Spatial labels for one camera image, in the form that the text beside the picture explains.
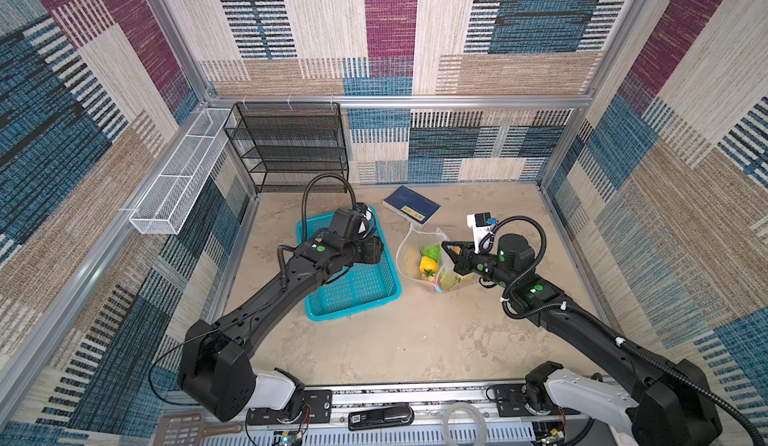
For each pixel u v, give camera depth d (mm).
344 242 612
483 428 706
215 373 402
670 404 388
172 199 937
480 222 676
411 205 1145
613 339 458
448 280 916
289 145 1082
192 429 714
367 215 773
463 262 676
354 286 940
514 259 588
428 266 907
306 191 661
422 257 940
